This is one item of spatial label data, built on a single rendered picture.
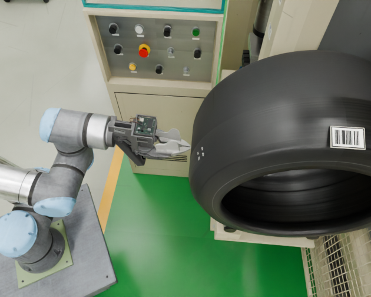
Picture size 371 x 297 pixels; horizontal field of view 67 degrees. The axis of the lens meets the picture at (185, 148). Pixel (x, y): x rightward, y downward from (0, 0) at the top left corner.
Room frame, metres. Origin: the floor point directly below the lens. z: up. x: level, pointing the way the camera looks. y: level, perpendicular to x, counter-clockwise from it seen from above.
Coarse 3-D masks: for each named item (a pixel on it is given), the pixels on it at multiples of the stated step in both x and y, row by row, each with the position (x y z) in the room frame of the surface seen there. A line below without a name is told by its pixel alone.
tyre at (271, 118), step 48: (240, 96) 0.45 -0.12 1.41; (288, 96) 0.40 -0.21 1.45; (336, 96) 0.39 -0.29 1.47; (192, 144) 0.45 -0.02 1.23; (240, 144) 0.33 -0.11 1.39; (288, 144) 0.31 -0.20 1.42; (192, 192) 0.35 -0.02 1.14; (240, 192) 0.45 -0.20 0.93; (288, 192) 0.45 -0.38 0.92; (336, 192) 0.41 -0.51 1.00
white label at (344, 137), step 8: (336, 128) 0.32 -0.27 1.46; (344, 128) 0.32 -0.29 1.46; (352, 128) 0.32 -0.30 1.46; (360, 128) 0.32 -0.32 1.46; (336, 136) 0.30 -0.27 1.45; (344, 136) 0.30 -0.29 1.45; (352, 136) 0.30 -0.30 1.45; (360, 136) 0.30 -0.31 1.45; (336, 144) 0.29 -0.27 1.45; (344, 144) 0.29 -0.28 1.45; (352, 144) 0.29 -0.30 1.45; (360, 144) 0.29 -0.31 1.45
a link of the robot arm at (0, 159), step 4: (0, 156) 0.54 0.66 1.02; (0, 160) 0.52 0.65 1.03; (4, 160) 0.53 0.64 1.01; (8, 160) 0.55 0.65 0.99; (4, 164) 0.51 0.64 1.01; (8, 164) 0.52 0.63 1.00; (12, 164) 0.53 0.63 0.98; (20, 168) 0.54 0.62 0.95; (28, 168) 0.57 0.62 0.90; (32, 168) 0.57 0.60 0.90; (36, 168) 0.58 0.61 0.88; (40, 168) 0.58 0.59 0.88; (44, 168) 0.58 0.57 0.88; (44, 172) 0.56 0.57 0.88; (48, 172) 0.57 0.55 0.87; (8, 200) 0.44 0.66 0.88; (16, 204) 0.43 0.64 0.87; (20, 204) 0.43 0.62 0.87; (24, 204) 0.42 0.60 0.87
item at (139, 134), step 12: (120, 120) 0.46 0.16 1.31; (144, 120) 0.46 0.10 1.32; (156, 120) 0.46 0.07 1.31; (108, 132) 0.43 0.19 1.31; (120, 132) 0.43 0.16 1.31; (132, 132) 0.42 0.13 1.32; (144, 132) 0.42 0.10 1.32; (108, 144) 0.41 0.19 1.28; (132, 144) 0.41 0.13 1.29; (144, 144) 0.42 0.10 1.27
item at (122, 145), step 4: (120, 144) 0.42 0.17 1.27; (124, 144) 0.42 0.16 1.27; (128, 144) 0.43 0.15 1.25; (120, 148) 0.42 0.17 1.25; (124, 148) 0.42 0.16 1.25; (128, 148) 0.42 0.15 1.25; (124, 152) 0.42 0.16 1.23; (128, 152) 0.42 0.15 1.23; (132, 152) 0.42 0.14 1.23; (128, 156) 0.42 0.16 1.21; (132, 156) 0.42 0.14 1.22; (136, 156) 0.42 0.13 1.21; (140, 156) 0.43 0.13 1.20; (132, 160) 0.42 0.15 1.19; (136, 160) 0.42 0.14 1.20; (140, 160) 0.42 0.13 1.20; (144, 160) 0.43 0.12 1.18; (136, 164) 0.42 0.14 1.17; (140, 164) 0.41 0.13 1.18
